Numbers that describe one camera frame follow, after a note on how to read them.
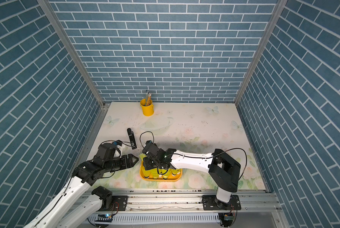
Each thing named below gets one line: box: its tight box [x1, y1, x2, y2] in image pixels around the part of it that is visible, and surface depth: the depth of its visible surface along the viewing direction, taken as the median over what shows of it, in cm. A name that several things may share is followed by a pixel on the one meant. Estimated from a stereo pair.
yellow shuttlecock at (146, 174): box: [143, 170, 151, 179], surface depth 82 cm
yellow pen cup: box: [139, 98, 155, 117], surface depth 111 cm
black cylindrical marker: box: [126, 127, 137, 150], surface depth 100 cm
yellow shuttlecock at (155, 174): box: [151, 167, 160, 180], surface depth 79 cm
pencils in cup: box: [145, 89, 152, 106], surface depth 107 cm
